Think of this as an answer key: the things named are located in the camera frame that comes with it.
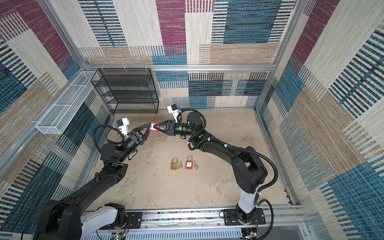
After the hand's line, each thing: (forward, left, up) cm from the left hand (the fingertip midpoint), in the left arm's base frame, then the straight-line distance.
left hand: (151, 124), depth 67 cm
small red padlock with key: (0, -1, -2) cm, 3 cm away
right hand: (0, -1, -3) cm, 3 cm away
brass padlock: (-4, -8, -34) cm, 35 cm away
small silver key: (-4, -11, -35) cm, 37 cm away
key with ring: (-3, -20, -35) cm, 40 cm away
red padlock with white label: (-4, -16, -33) cm, 37 cm away
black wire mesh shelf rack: (+48, +29, -18) cm, 59 cm away
